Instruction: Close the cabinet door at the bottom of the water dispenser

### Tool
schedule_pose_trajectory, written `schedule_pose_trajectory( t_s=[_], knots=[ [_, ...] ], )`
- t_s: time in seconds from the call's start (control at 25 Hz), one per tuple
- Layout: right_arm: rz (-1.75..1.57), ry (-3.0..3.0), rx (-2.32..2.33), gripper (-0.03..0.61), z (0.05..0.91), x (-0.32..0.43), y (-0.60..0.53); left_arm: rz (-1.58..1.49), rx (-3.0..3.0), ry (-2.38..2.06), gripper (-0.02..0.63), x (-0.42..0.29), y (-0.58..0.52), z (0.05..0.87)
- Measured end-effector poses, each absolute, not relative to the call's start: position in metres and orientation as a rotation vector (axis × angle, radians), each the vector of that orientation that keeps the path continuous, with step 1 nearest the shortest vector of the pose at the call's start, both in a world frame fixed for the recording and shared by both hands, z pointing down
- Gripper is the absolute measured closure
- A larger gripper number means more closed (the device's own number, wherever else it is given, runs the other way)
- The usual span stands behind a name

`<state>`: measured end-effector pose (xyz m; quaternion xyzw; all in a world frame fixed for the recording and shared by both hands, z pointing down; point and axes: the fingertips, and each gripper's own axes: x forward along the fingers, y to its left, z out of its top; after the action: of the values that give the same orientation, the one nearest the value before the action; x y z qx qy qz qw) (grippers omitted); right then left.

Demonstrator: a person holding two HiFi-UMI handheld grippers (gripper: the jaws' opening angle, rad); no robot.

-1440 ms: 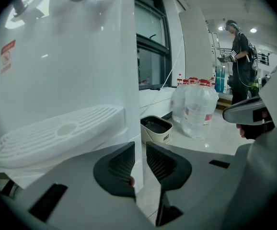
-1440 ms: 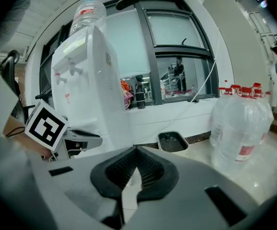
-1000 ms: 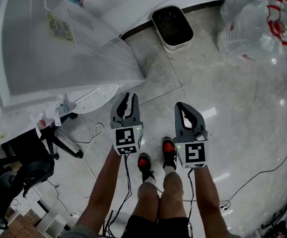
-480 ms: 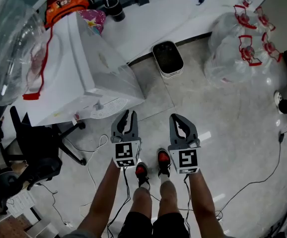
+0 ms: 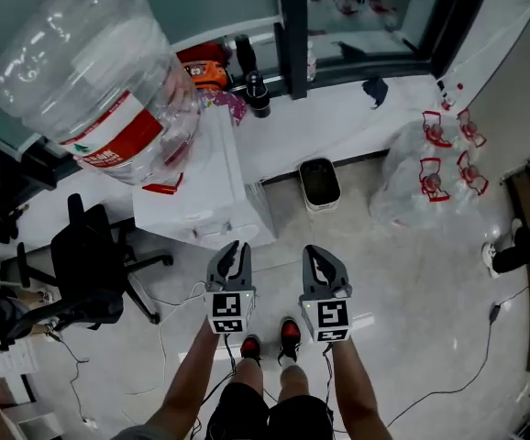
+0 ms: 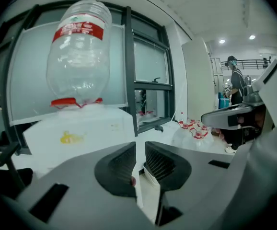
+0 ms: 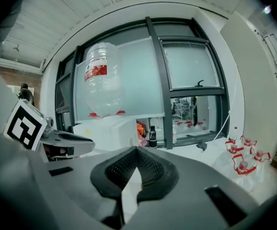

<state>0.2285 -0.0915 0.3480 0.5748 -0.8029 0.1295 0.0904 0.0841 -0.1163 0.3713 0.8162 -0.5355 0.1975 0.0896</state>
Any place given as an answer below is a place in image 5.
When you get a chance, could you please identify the person's right leg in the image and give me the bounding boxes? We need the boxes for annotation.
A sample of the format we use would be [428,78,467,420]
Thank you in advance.
[277,363,311,405]

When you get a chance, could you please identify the large clear water bottle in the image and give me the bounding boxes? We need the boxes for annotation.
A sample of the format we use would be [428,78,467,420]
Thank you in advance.
[0,0,203,196]

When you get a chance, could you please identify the dark cloth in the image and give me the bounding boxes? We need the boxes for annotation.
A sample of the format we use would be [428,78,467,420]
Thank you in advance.
[361,76,390,110]

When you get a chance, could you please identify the orange bag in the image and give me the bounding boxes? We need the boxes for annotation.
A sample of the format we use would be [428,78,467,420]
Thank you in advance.
[176,42,235,94]

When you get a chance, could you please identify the person's red black shoe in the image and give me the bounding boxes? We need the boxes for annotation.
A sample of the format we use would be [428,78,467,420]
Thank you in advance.
[277,316,304,367]
[238,334,263,367]

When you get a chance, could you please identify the black cable with adapter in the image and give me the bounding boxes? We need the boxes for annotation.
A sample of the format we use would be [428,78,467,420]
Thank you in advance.
[386,286,530,429]

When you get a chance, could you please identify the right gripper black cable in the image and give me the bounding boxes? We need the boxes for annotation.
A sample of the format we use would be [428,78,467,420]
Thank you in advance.
[322,342,337,430]

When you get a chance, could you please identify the white trash bin black liner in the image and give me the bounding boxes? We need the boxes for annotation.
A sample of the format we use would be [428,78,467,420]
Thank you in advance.
[297,157,342,215]

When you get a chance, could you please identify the pink patterned bag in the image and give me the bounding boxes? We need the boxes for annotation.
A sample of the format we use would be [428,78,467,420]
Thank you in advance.
[200,87,248,127]

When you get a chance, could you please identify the long white floor cable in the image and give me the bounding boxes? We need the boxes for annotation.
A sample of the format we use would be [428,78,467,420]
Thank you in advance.
[157,281,207,384]

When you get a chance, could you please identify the person's right red black shoe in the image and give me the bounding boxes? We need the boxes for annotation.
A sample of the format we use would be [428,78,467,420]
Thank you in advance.
[277,316,304,367]

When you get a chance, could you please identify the white lockers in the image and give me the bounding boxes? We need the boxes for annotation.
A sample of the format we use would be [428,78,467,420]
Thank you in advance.
[443,0,530,107]

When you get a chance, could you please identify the small red capped bottle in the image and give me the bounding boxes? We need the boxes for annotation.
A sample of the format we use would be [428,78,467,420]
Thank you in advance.
[438,80,466,112]

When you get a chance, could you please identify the person's right forearm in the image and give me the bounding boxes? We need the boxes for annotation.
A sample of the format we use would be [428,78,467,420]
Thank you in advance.
[331,339,393,440]

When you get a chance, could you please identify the black mesh office chair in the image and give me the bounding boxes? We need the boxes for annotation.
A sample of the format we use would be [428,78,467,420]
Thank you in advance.
[0,192,175,352]

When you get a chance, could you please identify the clear bag of empty bottles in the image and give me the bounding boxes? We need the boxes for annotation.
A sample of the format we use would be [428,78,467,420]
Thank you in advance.
[368,106,494,232]

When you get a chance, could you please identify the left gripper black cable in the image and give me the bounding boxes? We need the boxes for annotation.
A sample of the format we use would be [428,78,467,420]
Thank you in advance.
[191,334,239,439]

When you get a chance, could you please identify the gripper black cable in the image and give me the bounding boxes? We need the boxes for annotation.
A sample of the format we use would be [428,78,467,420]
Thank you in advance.
[322,342,337,430]
[191,334,239,439]

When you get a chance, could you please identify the dark window frame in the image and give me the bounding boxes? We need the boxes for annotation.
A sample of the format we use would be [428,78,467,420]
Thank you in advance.
[273,0,496,101]

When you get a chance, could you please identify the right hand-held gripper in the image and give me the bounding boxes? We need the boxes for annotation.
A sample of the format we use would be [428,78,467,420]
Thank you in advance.
[297,244,355,345]

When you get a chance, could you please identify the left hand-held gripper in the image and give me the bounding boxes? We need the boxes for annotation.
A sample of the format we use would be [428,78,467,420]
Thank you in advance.
[202,239,259,336]

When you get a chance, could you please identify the person's black shorts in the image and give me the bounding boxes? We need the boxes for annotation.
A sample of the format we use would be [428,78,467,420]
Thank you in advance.
[204,380,336,440]

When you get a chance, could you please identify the person's leg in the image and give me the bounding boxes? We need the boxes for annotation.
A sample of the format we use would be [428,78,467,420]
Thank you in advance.
[277,363,311,405]
[233,357,266,396]

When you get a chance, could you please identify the person's left forearm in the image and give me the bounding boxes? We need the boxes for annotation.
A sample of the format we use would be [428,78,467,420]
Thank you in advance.
[145,321,224,440]

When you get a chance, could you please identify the person's grey shirt sleeve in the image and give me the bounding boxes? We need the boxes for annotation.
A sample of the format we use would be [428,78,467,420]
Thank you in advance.
[108,423,165,440]

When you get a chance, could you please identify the thin black floor cable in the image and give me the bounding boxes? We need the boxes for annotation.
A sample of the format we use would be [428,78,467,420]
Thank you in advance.
[47,331,93,425]

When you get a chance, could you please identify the person's left leg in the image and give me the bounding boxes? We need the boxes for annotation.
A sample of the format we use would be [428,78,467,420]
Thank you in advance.
[233,357,266,396]

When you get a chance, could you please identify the person's left red black shoe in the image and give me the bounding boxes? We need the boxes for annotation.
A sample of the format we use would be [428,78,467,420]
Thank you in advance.
[238,334,263,367]

